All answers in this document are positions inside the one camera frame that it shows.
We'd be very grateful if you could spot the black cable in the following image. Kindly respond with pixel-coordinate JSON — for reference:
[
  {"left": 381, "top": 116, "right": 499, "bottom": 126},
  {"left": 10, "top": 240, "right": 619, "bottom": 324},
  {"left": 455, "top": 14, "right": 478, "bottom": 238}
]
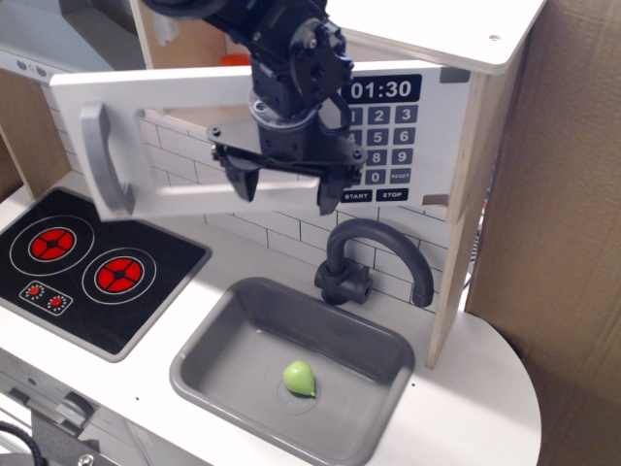
[{"left": 0, "top": 419, "right": 48, "bottom": 466}]

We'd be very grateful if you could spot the green toy pear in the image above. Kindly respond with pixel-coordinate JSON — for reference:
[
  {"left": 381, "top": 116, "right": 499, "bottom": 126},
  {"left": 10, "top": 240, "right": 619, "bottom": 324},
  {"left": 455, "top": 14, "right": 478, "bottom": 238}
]
[{"left": 282, "top": 360, "right": 316, "bottom": 397}]

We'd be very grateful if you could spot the black toy stovetop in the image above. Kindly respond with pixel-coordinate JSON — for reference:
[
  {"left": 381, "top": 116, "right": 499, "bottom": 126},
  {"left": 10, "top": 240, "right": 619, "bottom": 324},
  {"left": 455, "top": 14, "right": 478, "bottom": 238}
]
[{"left": 1, "top": 188, "right": 212, "bottom": 362}]

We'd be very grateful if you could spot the wooden toy microwave cabinet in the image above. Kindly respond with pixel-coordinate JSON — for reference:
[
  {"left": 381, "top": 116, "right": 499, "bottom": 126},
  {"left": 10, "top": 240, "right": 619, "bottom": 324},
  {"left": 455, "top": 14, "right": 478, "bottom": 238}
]
[{"left": 129, "top": 0, "right": 548, "bottom": 371}]

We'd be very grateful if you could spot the grey toy range hood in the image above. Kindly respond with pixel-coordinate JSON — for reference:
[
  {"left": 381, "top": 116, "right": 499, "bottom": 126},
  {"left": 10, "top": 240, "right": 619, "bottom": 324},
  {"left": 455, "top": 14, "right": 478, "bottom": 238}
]
[{"left": 1, "top": 0, "right": 146, "bottom": 84}]

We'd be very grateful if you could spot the brown cardboard panel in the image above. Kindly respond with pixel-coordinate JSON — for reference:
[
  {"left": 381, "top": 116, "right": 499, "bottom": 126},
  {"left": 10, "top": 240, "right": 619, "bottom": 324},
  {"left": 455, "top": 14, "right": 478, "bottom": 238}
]
[{"left": 467, "top": 1, "right": 620, "bottom": 465}]

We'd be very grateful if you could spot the dark grey toy faucet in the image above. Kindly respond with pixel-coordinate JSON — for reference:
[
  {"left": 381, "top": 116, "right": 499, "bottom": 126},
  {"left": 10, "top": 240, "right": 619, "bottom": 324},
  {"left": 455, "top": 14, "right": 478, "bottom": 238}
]
[{"left": 314, "top": 218, "right": 435, "bottom": 308}]

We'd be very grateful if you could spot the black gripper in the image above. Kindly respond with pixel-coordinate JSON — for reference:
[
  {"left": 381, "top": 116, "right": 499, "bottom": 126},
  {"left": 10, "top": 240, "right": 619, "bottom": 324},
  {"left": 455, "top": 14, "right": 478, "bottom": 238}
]
[{"left": 208, "top": 110, "right": 366, "bottom": 216}]

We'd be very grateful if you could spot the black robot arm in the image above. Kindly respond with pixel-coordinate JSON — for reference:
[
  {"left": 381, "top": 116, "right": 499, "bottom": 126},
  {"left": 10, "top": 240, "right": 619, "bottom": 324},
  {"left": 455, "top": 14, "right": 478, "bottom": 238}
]
[{"left": 147, "top": 1, "right": 366, "bottom": 215}]

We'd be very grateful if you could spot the grey toy sink basin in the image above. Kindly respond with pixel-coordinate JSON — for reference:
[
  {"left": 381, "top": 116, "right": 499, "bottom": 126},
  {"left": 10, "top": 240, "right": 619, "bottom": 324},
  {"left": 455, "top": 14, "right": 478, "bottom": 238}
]
[{"left": 170, "top": 278, "right": 415, "bottom": 465}]

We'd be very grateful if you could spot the grey oven knob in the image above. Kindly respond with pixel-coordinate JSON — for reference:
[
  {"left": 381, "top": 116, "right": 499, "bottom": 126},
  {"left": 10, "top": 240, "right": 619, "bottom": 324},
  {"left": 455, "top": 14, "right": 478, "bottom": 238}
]
[{"left": 55, "top": 392, "right": 95, "bottom": 429}]

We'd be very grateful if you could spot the orange toy item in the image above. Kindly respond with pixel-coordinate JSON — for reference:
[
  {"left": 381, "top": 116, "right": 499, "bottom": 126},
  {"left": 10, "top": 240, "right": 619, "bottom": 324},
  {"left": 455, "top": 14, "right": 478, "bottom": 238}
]
[{"left": 219, "top": 53, "right": 250, "bottom": 67}]

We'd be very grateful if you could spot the white toy microwave door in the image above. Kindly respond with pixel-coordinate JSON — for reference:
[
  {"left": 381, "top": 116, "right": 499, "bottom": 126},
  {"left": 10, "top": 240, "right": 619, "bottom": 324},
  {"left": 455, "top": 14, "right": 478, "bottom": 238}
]
[{"left": 50, "top": 61, "right": 473, "bottom": 219}]

